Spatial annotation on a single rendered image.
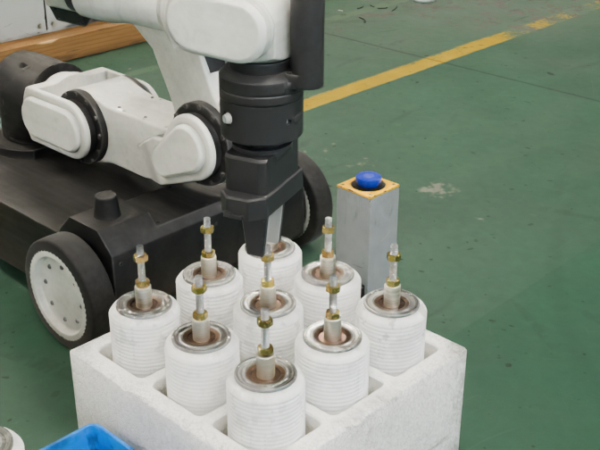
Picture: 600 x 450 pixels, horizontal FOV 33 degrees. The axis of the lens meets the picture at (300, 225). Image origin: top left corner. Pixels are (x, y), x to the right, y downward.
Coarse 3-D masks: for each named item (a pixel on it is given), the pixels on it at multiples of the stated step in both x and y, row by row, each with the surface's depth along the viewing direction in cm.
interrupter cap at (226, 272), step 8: (192, 264) 146; (200, 264) 146; (224, 264) 146; (184, 272) 143; (192, 272) 144; (200, 272) 144; (224, 272) 144; (232, 272) 144; (192, 280) 142; (208, 280) 142; (216, 280) 141; (224, 280) 141
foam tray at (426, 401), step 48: (432, 336) 142; (96, 384) 136; (144, 384) 132; (384, 384) 132; (432, 384) 136; (144, 432) 131; (192, 432) 123; (336, 432) 123; (384, 432) 130; (432, 432) 140
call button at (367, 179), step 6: (360, 174) 156; (366, 174) 156; (372, 174) 156; (378, 174) 156; (360, 180) 155; (366, 180) 155; (372, 180) 155; (378, 180) 155; (360, 186) 156; (366, 186) 155; (372, 186) 155
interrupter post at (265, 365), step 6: (258, 354) 120; (270, 354) 120; (258, 360) 119; (264, 360) 119; (270, 360) 119; (258, 366) 120; (264, 366) 119; (270, 366) 120; (258, 372) 120; (264, 372) 120; (270, 372) 120; (264, 378) 120; (270, 378) 120
